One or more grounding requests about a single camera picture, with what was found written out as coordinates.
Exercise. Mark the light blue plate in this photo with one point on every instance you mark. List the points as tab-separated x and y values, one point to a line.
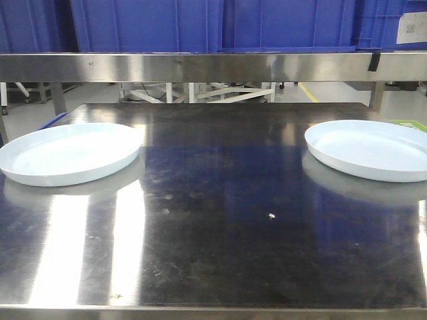
370	149
70	154

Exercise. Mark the right blue plastic bin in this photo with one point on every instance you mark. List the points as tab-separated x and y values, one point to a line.
315	26

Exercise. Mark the blue plastic bin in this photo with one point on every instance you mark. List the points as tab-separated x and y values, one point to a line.
37	27
315	26
148	26

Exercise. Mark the middle blue plastic bin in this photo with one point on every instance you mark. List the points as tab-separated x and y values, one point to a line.
148	26

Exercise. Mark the black tape strip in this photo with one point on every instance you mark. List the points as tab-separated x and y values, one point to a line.
374	61

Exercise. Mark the green tray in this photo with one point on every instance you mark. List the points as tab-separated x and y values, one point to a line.
410	123

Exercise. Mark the left blue plastic bin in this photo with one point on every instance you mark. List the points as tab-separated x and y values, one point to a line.
37	27

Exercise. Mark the white paper label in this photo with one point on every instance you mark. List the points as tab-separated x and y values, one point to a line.
412	28

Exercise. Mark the white metal frame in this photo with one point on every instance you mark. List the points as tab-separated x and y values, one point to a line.
213	92

